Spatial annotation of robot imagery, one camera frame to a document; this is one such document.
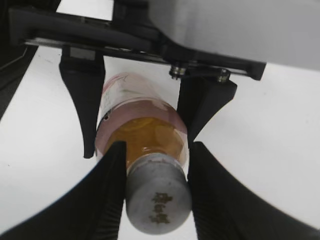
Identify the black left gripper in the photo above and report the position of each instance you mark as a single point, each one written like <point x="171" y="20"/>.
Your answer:
<point x="130" y="35"/>

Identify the white bottle cap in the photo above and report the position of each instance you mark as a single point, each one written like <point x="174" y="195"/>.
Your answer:
<point x="157" y="196"/>

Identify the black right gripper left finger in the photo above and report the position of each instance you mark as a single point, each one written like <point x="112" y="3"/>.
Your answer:
<point x="90" y="211"/>

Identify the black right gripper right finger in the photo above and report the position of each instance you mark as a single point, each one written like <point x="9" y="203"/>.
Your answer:
<point x="224" y="209"/>

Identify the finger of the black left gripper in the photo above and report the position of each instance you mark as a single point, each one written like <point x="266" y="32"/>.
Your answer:
<point x="200" y="98"/>

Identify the peach oolong tea bottle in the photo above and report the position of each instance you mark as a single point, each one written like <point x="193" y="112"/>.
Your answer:
<point x="131" y="110"/>

